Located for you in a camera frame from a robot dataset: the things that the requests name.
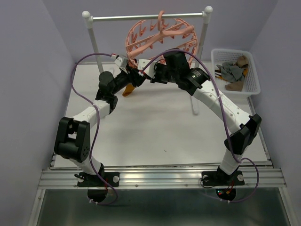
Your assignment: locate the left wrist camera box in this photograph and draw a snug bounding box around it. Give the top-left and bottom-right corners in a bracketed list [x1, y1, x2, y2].
[114, 55, 128, 72]

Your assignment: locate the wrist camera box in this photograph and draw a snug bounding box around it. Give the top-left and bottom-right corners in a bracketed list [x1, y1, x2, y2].
[138, 59, 155, 78]
[114, 55, 128, 72]

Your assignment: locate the mustard brown striped sock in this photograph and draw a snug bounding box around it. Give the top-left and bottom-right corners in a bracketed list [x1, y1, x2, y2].
[122, 83, 135, 97]

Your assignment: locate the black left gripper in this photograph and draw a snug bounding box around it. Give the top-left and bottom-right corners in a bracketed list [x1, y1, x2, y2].
[111, 65, 146, 95]

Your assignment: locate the pink round clip hanger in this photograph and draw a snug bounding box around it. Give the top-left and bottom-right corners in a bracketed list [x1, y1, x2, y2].
[125, 10, 198, 67]

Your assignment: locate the white drying rack stand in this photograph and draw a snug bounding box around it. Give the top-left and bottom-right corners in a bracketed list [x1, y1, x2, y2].
[82, 6, 213, 111]

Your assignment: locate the beige sock in basket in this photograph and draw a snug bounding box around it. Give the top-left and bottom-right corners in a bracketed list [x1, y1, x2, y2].
[225, 55, 249, 91]

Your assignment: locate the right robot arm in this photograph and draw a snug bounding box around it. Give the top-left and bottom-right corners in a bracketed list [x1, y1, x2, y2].
[140, 48, 261, 187]

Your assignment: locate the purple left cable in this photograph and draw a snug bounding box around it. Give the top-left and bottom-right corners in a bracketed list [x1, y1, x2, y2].
[71, 53, 118, 206]

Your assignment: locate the white plastic basket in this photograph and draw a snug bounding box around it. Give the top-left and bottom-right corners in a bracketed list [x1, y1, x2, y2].
[211, 48, 261, 98]

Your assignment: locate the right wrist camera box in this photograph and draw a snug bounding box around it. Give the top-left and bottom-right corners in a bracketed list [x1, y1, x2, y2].
[138, 59, 155, 78]

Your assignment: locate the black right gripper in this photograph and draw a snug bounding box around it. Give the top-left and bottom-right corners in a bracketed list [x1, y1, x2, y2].
[146, 62, 179, 84]

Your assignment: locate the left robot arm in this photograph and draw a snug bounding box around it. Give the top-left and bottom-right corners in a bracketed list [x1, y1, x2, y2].
[54, 67, 145, 187]

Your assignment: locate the grey sock in basket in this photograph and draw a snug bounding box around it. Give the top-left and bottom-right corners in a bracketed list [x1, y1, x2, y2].
[221, 62, 244, 83]

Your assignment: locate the aluminium mounting rail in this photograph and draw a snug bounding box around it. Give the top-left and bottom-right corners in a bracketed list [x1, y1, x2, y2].
[38, 163, 287, 190]

